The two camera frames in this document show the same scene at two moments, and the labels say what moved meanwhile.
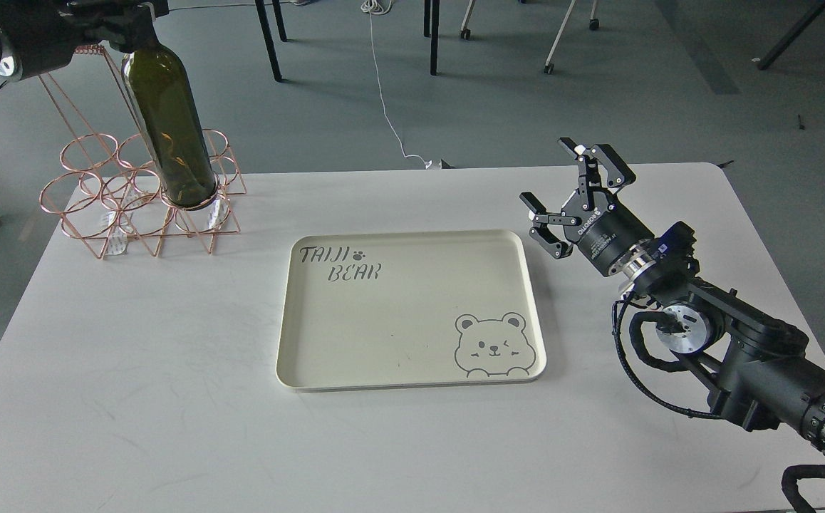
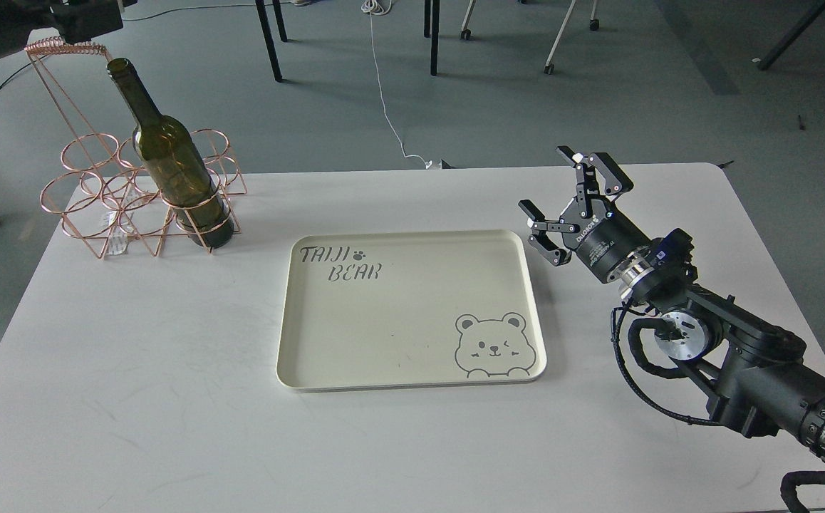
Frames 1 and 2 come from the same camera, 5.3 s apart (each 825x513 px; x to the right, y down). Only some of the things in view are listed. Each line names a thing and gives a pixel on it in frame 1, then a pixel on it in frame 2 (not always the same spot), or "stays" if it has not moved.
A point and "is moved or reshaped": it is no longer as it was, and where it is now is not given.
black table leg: x=263 y=13 stays
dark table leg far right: x=790 y=39 stays
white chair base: x=548 y=68 stays
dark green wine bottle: x=169 y=113 is moved or reshaped
